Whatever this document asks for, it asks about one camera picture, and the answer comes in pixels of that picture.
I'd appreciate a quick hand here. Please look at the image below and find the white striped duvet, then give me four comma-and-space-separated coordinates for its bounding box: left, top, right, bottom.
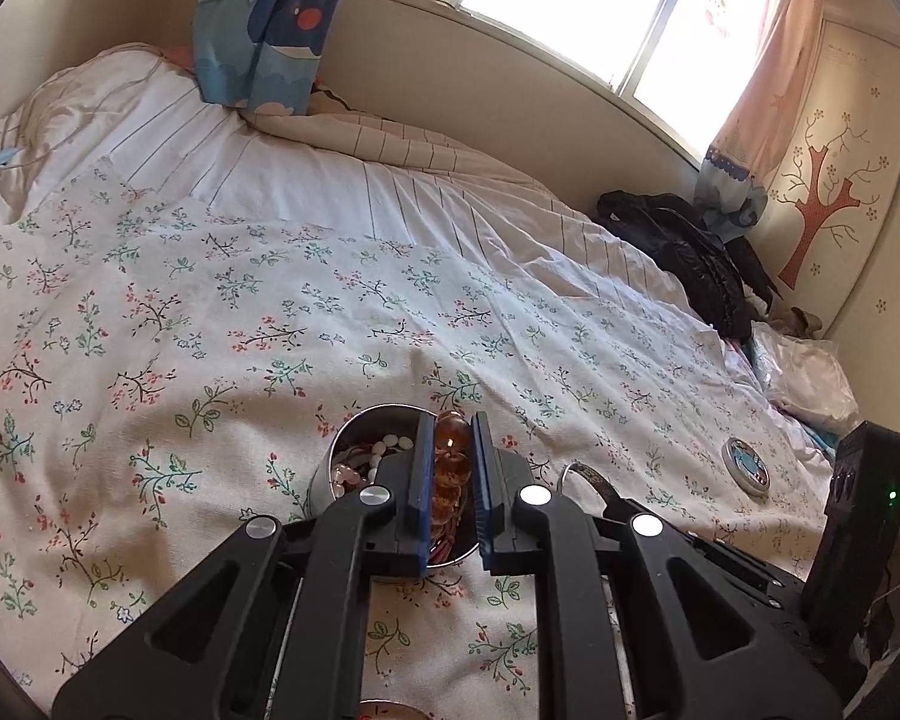
0, 43, 715, 335

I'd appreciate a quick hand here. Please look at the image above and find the blue cartoon curtain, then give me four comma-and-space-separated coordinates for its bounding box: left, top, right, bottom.
190, 0, 366, 119

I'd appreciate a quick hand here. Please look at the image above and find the white bead bracelet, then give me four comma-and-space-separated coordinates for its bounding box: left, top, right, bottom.
366, 433, 415, 467

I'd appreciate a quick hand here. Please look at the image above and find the tree wall sticker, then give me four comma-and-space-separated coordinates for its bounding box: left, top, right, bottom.
775, 108, 891, 295

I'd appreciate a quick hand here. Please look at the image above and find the floral bed sheet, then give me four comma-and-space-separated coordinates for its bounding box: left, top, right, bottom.
0, 157, 835, 720

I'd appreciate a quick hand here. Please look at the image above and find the beige striped quilt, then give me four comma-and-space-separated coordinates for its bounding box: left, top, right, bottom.
241, 88, 557, 190

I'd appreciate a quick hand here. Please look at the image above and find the amber bead bracelet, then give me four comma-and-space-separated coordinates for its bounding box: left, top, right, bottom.
430, 411, 472, 545

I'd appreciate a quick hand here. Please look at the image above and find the round metal tin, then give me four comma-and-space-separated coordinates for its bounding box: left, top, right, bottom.
306, 403, 490, 587

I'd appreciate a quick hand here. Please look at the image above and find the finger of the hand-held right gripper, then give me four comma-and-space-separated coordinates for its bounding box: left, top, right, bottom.
602, 498, 812, 647

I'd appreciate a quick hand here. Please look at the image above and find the white plastic bag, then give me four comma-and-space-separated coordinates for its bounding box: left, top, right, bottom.
748, 317, 861, 437

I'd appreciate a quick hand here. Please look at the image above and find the black jacket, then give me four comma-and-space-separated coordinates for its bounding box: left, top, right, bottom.
595, 190, 782, 340

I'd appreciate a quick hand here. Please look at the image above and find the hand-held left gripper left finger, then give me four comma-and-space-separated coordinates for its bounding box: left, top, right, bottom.
51, 415, 436, 720

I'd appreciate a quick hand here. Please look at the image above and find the small brown bead bracelet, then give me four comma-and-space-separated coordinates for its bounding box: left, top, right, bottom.
331, 456, 382, 497

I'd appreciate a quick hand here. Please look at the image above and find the pink curtain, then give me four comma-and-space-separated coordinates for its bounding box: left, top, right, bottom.
692, 0, 827, 242

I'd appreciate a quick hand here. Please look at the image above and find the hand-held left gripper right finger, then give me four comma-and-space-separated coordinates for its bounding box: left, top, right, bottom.
472, 409, 846, 720

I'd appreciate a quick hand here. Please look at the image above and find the dark patterned bangle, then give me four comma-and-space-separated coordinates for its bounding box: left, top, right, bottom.
559, 460, 625, 520

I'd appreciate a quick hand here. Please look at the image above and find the round tin lid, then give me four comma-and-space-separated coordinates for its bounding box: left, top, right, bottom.
721, 436, 773, 497

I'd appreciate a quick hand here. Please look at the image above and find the window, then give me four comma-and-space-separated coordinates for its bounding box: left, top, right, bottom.
438, 0, 779, 160

